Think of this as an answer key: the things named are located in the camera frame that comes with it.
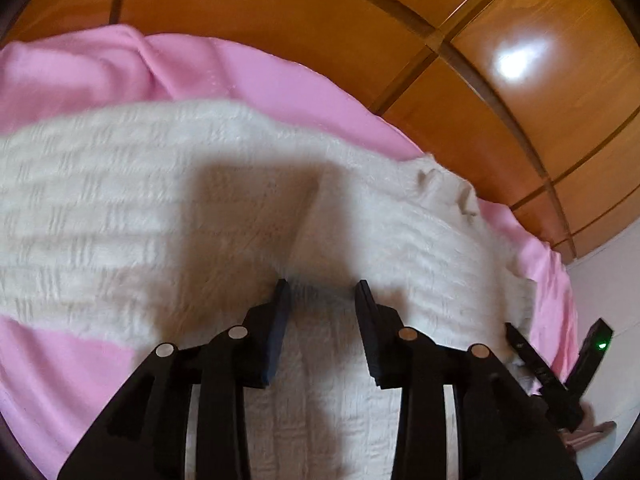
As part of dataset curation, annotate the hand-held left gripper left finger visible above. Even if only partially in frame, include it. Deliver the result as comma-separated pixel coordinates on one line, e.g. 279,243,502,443
57,279,292,480

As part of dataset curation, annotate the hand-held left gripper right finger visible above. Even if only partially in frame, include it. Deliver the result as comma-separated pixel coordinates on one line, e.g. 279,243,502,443
354,280,583,480

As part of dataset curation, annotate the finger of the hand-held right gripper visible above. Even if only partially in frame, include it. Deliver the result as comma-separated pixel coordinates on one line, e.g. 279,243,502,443
505,322,586,433

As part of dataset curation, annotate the white knitted sweater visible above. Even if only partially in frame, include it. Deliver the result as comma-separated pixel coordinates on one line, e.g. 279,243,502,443
0,100,538,480

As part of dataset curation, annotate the wooden wardrobe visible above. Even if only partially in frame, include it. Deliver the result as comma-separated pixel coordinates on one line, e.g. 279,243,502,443
0,0,640,263

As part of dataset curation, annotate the pink bed sheet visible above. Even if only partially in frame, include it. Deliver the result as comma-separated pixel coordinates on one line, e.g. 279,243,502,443
0,24,581,466

